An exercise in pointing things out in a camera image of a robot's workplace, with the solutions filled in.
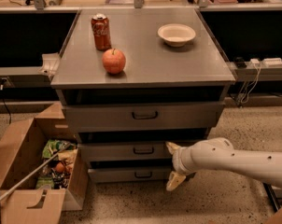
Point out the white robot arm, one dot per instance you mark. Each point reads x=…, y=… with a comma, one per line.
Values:
x=219, y=154

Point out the grey bottom drawer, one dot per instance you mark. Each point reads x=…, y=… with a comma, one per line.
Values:
x=129, y=174

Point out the white paper bowl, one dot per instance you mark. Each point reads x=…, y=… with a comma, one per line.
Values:
x=176, y=35

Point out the open cardboard box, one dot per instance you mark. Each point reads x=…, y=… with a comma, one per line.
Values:
x=20, y=153

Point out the grey drawer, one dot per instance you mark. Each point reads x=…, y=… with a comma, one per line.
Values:
x=142, y=117
x=129, y=174
x=124, y=151

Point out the grey metal pole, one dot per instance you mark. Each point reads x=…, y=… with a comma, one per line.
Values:
x=37, y=169

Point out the red soda can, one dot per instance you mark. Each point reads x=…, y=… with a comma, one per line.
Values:
x=101, y=32

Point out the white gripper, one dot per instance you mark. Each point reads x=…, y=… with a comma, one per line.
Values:
x=178, y=160

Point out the green snack bags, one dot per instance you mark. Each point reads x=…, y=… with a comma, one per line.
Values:
x=60, y=158

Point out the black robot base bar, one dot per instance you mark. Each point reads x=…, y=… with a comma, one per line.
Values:
x=271, y=195

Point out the grey drawer cabinet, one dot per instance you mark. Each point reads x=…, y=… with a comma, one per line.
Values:
x=154, y=73

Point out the clear plastic bracket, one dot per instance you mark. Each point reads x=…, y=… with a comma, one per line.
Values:
x=50, y=64

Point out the red apple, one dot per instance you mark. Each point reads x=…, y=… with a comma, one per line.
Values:
x=113, y=61

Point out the grey top drawer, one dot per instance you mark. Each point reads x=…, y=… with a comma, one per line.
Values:
x=142, y=117

